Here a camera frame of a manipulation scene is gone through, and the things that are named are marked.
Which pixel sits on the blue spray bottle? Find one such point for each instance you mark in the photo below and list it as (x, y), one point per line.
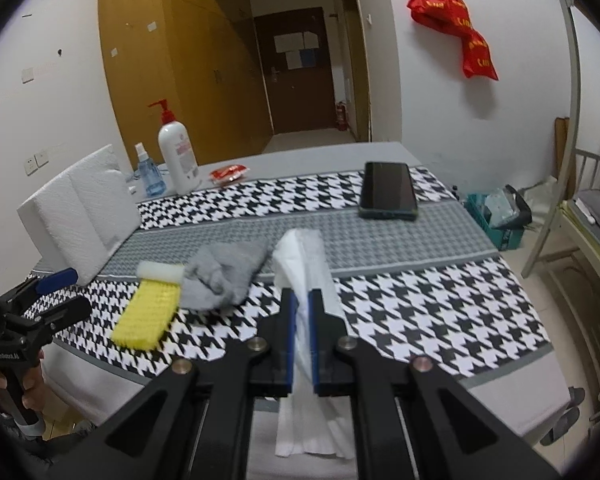
(152, 180)

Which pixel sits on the dark brown door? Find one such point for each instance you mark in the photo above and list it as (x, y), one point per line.
(300, 100)

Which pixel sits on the grey sock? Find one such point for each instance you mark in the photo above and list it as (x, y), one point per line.
(225, 275)

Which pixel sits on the white wall socket panel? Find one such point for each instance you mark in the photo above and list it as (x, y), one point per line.
(37, 161)

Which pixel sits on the wooden side door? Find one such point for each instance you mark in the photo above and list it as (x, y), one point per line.
(357, 60)

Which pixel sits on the wooden wardrobe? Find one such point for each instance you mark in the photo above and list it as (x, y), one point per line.
(180, 60)

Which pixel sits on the red snack packet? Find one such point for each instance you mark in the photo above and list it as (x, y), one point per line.
(228, 174)

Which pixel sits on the white pump lotion bottle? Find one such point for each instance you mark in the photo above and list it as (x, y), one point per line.
(177, 155)

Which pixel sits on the green plastic crate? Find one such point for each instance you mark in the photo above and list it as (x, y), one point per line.
(500, 237)

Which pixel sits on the person's left hand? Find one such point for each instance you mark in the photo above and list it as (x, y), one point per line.
(32, 390)

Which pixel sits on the wooden boards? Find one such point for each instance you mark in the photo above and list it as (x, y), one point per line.
(561, 150)

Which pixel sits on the houndstooth blanket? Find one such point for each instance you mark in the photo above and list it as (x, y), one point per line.
(405, 300)

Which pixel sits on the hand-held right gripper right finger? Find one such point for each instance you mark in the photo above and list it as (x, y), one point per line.
(322, 360)

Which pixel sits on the black smartphone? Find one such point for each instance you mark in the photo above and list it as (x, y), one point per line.
(387, 190)

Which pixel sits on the grey slipper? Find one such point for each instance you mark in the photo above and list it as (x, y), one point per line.
(560, 427)
(574, 398)

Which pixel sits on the blue paper notice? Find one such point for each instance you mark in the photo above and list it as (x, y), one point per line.
(308, 57)

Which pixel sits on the red printed bag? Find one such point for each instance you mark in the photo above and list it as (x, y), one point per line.
(480, 57)
(437, 5)

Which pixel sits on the white foam box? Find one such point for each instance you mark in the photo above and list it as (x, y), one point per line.
(80, 210)

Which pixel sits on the red fire extinguisher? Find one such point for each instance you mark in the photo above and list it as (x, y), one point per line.
(341, 116)

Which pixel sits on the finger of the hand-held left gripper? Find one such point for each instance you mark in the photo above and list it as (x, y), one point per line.
(60, 312)
(55, 278)

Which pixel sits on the white metal bunk bed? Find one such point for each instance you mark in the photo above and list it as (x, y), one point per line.
(573, 85)

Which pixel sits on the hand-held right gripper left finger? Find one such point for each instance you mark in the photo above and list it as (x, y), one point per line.
(285, 360)

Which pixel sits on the yellow cleaning sponge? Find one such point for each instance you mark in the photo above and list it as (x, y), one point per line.
(145, 315)

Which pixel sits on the white paper notice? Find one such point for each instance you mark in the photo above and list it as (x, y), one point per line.
(310, 40)
(294, 60)
(289, 42)

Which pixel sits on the white wall plate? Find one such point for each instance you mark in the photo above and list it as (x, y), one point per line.
(28, 75)

